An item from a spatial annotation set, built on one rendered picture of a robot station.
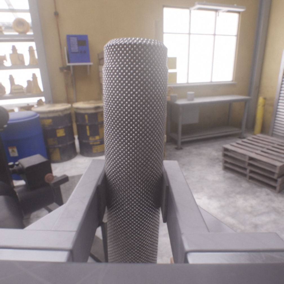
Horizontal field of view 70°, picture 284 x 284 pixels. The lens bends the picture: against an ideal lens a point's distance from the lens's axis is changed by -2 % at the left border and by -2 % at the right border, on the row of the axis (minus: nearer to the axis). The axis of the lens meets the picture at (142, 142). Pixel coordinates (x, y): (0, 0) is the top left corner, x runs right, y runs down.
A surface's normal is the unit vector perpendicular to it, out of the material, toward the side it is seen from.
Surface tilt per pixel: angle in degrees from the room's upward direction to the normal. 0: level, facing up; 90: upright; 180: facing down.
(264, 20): 90
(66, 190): 90
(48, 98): 90
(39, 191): 50
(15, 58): 90
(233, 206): 0
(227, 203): 0
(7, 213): 7
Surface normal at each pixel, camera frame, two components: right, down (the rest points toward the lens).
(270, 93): -0.94, 0.14
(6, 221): -0.03, -0.94
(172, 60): 0.33, 0.31
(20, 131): 0.54, 0.27
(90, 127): 0.12, 0.33
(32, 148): 0.83, 0.17
